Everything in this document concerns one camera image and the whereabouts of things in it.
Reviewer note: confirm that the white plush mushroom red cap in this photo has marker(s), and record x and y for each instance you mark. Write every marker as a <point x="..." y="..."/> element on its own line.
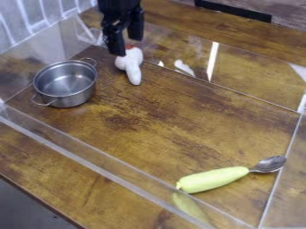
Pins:
<point x="129" y="63"/>

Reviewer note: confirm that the silver metal pot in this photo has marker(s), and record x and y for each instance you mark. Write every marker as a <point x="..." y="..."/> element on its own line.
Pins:
<point x="66" y="84"/>

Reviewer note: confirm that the black bar on back table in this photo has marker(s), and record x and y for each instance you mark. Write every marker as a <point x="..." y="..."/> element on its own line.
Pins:
<point x="249" y="14"/>

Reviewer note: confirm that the green handled metal spoon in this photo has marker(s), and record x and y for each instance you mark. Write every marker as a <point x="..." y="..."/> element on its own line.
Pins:
<point x="213" y="179"/>

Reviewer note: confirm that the clear acrylic enclosure wall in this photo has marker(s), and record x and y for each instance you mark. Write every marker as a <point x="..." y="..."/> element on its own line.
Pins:
<point x="221" y="103"/>

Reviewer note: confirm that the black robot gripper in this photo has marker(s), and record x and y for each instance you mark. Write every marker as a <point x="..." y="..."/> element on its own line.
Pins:
<point x="118" y="14"/>

